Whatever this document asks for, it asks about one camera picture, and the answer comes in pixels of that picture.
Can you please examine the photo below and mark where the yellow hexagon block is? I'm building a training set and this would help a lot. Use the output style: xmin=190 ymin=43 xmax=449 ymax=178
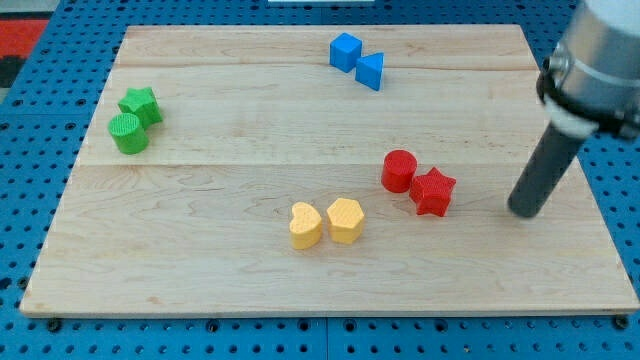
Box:
xmin=326 ymin=198 xmax=365 ymax=244

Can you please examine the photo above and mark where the blue triangle block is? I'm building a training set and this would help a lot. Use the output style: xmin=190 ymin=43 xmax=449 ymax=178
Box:
xmin=355 ymin=52 xmax=384 ymax=91

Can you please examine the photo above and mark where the red cylinder block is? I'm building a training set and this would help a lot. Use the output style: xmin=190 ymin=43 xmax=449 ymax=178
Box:
xmin=381 ymin=149 xmax=417 ymax=193

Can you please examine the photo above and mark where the red star block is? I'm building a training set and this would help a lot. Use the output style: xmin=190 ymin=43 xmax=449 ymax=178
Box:
xmin=409 ymin=167 xmax=457 ymax=217

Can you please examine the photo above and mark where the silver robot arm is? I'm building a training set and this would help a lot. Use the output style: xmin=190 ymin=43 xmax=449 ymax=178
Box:
xmin=507 ymin=0 xmax=639 ymax=218

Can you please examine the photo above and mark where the blue cube block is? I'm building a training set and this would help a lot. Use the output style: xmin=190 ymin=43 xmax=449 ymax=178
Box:
xmin=329 ymin=33 xmax=362 ymax=73

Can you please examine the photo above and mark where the yellow heart block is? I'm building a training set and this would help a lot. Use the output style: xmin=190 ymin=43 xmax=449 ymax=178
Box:
xmin=289 ymin=202 xmax=322 ymax=250

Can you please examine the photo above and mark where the light wooden board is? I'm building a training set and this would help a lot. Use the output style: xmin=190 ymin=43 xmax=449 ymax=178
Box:
xmin=20 ymin=25 xmax=639 ymax=319

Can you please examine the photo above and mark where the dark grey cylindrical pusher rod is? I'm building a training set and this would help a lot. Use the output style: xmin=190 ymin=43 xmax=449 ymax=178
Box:
xmin=507 ymin=124 xmax=585 ymax=218

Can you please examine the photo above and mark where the green star block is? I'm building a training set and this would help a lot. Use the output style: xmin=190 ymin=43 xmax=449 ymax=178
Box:
xmin=118 ymin=87 xmax=163 ymax=129

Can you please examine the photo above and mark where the green cylinder block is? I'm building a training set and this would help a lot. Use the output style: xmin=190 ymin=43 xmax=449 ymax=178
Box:
xmin=108 ymin=113 xmax=149 ymax=155

